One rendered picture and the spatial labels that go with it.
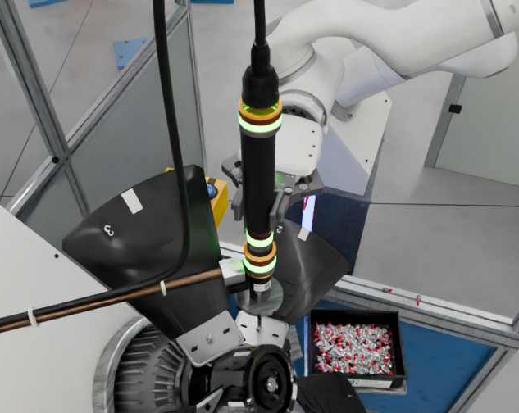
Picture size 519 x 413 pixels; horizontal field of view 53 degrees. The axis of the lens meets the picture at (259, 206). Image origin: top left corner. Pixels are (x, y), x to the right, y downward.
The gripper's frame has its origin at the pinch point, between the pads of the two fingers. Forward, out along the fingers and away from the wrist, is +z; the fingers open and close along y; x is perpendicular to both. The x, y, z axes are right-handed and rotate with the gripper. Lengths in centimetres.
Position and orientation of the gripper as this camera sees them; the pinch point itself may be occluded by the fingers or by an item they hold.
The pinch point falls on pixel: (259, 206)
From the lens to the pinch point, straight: 63.8
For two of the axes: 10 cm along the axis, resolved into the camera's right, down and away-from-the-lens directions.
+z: -3.1, 7.2, -6.2
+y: -9.5, -2.3, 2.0
